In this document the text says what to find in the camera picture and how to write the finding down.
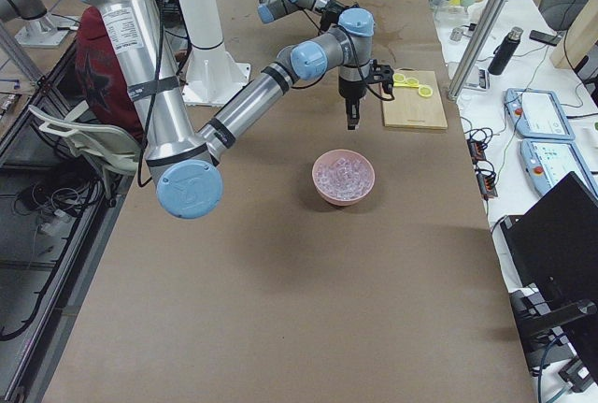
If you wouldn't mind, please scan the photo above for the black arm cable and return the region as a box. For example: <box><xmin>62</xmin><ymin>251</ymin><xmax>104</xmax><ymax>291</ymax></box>
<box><xmin>135</xmin><ymin>0</ymin><xmax>174</xmax><ymax>188</ymax></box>

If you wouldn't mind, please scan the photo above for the lemon slice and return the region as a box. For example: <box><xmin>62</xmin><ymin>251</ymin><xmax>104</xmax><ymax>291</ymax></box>
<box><xmin>392</xmin><ymin>73</ymin><xmax>406</xmax><ymax>84</ymax></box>
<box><xmin>405</xmin><ymin>78</ymin><xmax>420</xmax><ymax>88</ymax></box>
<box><xmin>418</xmin><ymin>86</ymin><xmax>434</xmax><ymax>97</ymax></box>

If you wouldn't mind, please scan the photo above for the lower teach pendant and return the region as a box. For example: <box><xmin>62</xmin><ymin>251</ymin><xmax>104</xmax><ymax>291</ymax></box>
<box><xmin>520</xmin><ymin>138</ymin><xmax>597</xmax><ymax>196</ymax></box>

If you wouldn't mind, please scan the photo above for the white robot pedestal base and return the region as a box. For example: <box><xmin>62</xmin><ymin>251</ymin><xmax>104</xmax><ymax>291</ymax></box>
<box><xmin>179</xmin><ymin>0</ymin><xmax>250</xmax><ymax>107</ymax></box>

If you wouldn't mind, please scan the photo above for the white plastic chair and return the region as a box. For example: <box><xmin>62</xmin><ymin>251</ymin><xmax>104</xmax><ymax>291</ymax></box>
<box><xmin>27</xmin><ymin>100</ymin><xmax>140</xmax><ymax>201</ymax></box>

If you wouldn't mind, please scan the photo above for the wooden cutting board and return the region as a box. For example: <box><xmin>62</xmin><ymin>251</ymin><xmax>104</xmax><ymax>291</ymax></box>
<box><xmin>381</xmin><ymin>69</ymin><xmax>448</xmax><ymax>130</ymax></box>

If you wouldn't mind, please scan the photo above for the pile of clear ice cubes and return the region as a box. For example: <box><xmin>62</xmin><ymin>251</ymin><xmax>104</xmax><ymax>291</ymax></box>
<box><xmin>315</xmin><ymin>156</ymin><xmax>374</xmax><ymax>202</ymax></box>

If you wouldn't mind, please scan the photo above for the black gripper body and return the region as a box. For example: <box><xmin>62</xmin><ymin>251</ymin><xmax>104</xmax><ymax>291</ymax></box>
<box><xmin>368</xmin><ymin>60</ymin><xmax>394</xmax><ymax>94</ymax></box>
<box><xmin>338</xmin><ymin>77</ymin><xmax>366</xmax><ymax>116</ymax></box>

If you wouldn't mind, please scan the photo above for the black smartphone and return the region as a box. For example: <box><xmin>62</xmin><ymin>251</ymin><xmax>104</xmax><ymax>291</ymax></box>
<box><xmin>529</xmin><ymin>30</ymin><xmax>562</xmax><ymax>47</ymax></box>

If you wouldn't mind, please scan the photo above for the black water bottle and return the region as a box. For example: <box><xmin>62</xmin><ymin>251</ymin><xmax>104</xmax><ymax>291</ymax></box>
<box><xmin>488</xmin><ymin>26</ymin><xmax>523</xmax><ymax>76</ymax></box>

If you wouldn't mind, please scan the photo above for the lower lemon slice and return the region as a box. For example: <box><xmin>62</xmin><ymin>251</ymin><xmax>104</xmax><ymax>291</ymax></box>
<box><xmin>418</xmin><ymin>86</ymin><xmax>434</xmax><ymax>97</ymax></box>

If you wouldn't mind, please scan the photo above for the pink bowl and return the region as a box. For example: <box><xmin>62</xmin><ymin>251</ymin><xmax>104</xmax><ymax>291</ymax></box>
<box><xmin>311</xmin><ymin>149</ymin><xmax>376</xmax><ymax>207</ymax></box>

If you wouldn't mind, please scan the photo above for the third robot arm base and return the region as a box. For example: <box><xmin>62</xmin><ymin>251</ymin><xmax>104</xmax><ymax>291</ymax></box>
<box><xmin>1</xmin><ymin>0</ymin><xmax>69</xmax><ymax>49</ymax></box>

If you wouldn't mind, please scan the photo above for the middle lemon slice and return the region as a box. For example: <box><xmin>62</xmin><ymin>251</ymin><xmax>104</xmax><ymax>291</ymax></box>
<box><xmin>405</xmin><ymin>78</ymin><xmax>420</xmax><ymax>88</ymax></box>

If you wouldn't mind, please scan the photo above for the teach pendant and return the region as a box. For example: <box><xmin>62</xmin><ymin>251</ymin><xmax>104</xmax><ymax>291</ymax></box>
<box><xmin>504</xmin><ymin>88</ymin><xmax>575</xmax><ymax>141</ymax></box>
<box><xmin>520</xmin><ymin>138</ymin><xmax>597</xmax><ymax>196</ymax></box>

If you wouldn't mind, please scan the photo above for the black monitor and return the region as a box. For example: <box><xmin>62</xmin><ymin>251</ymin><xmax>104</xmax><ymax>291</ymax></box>
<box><xmin>502</xmin><ymin>172</ymin><xmax>597</xmax><ymax>379</ymax></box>

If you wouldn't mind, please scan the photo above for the upper teach pendant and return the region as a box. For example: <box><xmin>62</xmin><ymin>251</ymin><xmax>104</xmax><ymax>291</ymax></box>
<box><xmin>504</xmin><ymin>88</ymin><xmax>575</xmax><ymax>141</ymax></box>

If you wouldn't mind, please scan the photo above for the aluminium frame post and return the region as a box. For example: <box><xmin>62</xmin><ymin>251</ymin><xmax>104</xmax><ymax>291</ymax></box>
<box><xmin>448</xmin><ymin>0</ymin><xmax>506</xmax><ymax>102</ymax></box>

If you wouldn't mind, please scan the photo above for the person in maroon shirt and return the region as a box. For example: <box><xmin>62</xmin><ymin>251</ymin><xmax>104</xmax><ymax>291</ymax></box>
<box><xmin>75</xmin><ymin>7</ymin><xmax>144</xmax><ymax>142</ymax></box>

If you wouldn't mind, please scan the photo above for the upper lemon slice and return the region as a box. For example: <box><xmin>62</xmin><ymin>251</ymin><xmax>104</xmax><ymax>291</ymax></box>
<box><xmin>392</xmin><ymin>73</ymin><xmax>406</xmax><ymax>84</ymax></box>

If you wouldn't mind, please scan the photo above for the yellow plastic knife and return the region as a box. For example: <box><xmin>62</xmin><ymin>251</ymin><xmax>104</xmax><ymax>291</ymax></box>
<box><xmin>393</xmin><ymin>78</ymin><xmax>422</xmax><ymax>89</ymax></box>

